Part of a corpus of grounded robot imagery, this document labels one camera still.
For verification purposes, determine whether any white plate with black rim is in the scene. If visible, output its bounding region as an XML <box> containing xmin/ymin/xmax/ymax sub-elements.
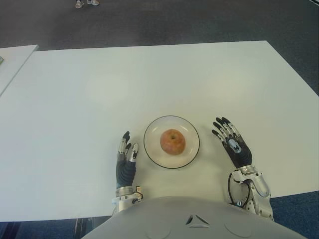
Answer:
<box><xmin>143</xmin><ymin>115</ymin><xmax>201</xmax><ymax>170</ymax></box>

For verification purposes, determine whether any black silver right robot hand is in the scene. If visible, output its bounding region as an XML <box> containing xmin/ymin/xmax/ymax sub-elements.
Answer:
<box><xmin>211</xmin><ymin>117</ymin><xmax>253</xmax><ymax>170</ymax></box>

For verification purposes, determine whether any red yellow apple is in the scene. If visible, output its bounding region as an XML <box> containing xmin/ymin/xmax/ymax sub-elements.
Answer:
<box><xmin>159</xmin><ymin>128</ymin><xmax>186</xmax><ymax>155</ymax></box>

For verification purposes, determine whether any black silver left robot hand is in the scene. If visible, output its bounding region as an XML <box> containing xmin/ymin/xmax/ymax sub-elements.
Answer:
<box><xmin>115</xmin><ymin>130</ymin><xmax>140</xmax><ymax>189</ymax></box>

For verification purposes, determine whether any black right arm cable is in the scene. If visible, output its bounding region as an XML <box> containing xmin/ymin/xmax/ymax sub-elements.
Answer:
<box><xmin>227</xmin><ymin>173</ymin><xmax>251</xmax><ymax>207</ymax></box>

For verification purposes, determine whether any grey white robot torso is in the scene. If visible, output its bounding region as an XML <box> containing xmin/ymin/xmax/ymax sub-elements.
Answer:
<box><xmin>81</xmin><ymin>196</ymin><xmax>307</xmax><ymax>239</ymax></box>

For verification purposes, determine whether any grey metal table leg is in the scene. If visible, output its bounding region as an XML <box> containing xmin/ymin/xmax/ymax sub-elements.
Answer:
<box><xmin>74</xmin><ymin>218</ymin><xmax>97</xmax><ymax>239</ymax></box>

